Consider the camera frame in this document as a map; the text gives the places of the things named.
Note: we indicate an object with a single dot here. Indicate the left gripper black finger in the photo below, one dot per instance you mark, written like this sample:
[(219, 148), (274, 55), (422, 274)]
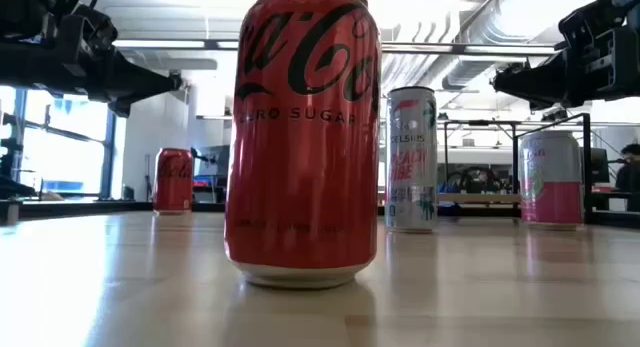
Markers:
[(145, 93), (140, 74)]

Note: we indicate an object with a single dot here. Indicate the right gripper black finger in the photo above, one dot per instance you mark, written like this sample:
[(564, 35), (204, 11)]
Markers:
[(540, 73), (535, 90)]

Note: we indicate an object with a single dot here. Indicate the red Coca-Cola Zero can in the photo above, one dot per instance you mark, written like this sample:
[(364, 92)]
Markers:
[(300, 187), (172, 187)]

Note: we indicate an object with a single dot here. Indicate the pink and white soda can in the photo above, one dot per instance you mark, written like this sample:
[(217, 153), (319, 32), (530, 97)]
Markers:
[(550, 202)]

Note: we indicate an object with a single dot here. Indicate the white Celsius Peach Vibe can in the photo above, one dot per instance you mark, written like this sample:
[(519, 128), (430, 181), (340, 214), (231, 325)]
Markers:
[(411, 177)]

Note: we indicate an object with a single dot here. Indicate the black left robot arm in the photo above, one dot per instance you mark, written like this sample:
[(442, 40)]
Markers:
[(25, 62)]

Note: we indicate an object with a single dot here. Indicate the black track light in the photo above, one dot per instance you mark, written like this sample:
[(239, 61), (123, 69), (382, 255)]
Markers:
[(554, 115)]

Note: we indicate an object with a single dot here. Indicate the dark computer monitor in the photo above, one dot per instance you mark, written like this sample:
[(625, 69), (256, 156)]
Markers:
[(600, 164)]

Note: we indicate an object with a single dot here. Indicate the large dark-framed window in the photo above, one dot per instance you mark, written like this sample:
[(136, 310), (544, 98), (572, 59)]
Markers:
[(65, 157)]

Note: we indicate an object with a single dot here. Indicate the person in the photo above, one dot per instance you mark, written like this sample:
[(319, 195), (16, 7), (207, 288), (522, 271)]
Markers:
[(630, 177)]

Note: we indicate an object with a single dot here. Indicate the black equipment stand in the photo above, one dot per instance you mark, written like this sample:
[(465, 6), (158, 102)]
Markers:
[(7, 157)]

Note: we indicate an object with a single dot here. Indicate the silver ventilation duct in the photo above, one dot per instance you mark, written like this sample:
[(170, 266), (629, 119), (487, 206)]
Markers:
[(470, 69)]

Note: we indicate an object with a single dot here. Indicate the black frame wooden shelf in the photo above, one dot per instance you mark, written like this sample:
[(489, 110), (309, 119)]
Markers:
[(480, 198)]

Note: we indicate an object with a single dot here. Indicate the black aluminium table frame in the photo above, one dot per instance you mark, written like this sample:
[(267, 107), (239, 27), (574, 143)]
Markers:
[(75, 207)]

